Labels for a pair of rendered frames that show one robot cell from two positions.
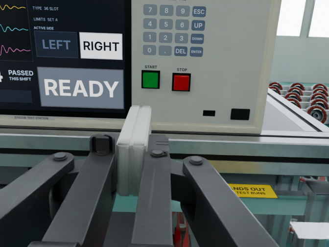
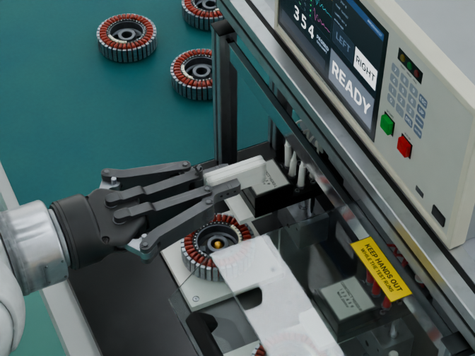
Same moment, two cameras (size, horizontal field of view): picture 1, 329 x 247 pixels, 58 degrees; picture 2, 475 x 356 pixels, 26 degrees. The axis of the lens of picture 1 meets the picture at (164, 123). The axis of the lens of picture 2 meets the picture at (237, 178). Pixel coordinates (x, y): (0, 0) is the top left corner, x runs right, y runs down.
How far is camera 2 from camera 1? 1.03 m
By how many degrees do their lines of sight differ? 59
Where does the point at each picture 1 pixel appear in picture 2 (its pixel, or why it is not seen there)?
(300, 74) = not seen: outside the picture
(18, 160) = (297, 109)
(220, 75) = (430, 167)
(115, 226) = not seen: hidden behind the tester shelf
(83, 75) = (353, 79)
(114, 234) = not seen: hidden behind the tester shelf
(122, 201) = (338, 203)
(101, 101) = (359, 110)
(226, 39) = (437, 141)
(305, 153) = (450, 297)
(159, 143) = (228, 186)
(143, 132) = (222, 176)
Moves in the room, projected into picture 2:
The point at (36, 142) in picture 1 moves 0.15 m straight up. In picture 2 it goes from (307, 107) to (314, 14)
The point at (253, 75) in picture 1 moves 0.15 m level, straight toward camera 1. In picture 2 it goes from (451, 191) to (313, 206)
